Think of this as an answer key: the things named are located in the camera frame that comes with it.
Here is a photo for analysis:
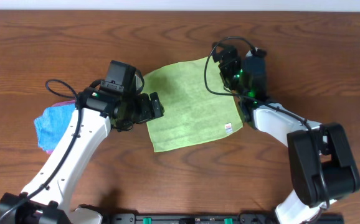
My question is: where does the purple folded microfiber cloth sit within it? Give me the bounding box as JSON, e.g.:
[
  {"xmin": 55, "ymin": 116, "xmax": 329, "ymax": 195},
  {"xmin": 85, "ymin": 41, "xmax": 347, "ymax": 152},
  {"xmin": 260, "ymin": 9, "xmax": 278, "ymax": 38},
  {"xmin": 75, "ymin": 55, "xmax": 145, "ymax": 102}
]
[{"xmin": 46, "ymin": 100, "xmax": 75, "ymax": 154}]

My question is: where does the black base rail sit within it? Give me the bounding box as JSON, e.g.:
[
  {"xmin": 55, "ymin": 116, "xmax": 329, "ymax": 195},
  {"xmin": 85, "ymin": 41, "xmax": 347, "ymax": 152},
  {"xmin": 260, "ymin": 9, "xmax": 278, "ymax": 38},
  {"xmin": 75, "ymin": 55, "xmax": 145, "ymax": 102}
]
[{"xmin": 73, "ymin": 204, "xmax": 345, "ymax": 224}]

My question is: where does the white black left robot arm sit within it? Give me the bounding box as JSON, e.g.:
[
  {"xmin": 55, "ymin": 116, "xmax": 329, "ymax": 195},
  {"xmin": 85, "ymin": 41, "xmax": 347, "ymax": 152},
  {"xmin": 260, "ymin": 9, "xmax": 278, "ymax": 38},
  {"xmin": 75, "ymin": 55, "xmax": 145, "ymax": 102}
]
[{"xmin": 0, "ymin": 87, "xmax": 164, "ymax": 224}]

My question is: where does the green microfiber cloth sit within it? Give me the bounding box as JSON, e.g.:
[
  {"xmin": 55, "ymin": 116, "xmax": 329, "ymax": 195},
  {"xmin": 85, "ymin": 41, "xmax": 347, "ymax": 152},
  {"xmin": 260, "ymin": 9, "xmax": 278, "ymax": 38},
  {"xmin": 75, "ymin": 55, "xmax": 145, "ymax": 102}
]
[{"xmin": 143, "ymin": 57, "xmax": 243, "ymax": 152}]

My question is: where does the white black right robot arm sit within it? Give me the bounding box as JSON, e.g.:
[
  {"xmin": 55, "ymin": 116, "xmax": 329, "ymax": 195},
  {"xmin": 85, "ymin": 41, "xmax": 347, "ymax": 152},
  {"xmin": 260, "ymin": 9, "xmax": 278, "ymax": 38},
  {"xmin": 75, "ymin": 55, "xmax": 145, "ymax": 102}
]
[{"xmin": 208, "ymin": 41, "xmax": 360, "ymax": 223}]

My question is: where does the blue folded microfiber cloth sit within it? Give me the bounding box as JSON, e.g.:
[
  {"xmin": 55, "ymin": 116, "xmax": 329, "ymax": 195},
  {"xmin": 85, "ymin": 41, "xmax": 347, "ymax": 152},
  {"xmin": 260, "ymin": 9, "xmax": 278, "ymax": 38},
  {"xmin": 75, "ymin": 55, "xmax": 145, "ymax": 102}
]
[{"xmin": 34, "ymin": 104, "xmax": 75, "ymax": 152}]

